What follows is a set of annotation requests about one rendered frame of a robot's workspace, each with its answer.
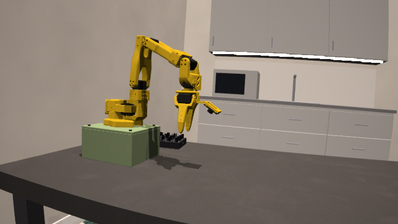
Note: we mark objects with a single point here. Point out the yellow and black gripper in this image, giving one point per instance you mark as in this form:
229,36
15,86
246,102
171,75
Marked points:
187,102

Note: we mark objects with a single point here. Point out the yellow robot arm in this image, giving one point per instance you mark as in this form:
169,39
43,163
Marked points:
122,113

